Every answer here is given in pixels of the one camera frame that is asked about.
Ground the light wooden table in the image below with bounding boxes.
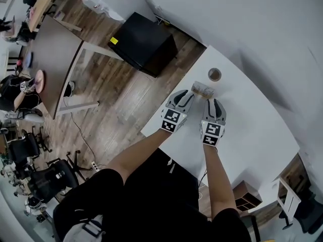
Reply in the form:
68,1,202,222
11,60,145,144
27,0,63,33

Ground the black swivel chair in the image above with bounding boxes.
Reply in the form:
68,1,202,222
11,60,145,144
278,192,323,234

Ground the person's right forearm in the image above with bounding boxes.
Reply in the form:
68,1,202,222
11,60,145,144
202,143,234,221

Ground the person's black clothing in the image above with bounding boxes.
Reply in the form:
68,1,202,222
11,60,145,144
52,147,253,242

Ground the grey chair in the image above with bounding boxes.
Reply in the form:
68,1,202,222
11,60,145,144
4,108,45,124

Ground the black cabinet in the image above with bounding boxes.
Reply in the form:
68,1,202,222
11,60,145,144
107,12,179,79

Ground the person's left forearm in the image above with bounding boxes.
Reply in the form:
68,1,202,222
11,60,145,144
106,128,170,184

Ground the pink plate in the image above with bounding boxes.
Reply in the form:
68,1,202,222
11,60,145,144
35,69,45,94

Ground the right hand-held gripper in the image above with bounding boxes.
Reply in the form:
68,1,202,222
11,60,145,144
199,98,227,147

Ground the black mesh office chair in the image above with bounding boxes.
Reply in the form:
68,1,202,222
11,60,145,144
27,149,93,204
7,126,53,166

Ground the black floor cable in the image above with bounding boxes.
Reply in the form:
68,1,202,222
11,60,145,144
70,111,98,164

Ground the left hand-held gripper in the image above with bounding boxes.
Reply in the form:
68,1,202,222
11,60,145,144
160,89,195,134

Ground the white wooden chair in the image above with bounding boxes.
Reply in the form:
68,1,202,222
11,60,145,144
276,177,302,223

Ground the dark brown table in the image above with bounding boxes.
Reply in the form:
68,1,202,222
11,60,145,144
33,16,125,121

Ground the wooden compartment organizer box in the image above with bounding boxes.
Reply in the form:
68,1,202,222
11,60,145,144
232,180,263,213

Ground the grey waist bag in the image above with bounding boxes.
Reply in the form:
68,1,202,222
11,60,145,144
62,214,107,242

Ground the clear glass cup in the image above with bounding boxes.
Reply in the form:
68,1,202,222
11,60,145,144
191,80,216,99

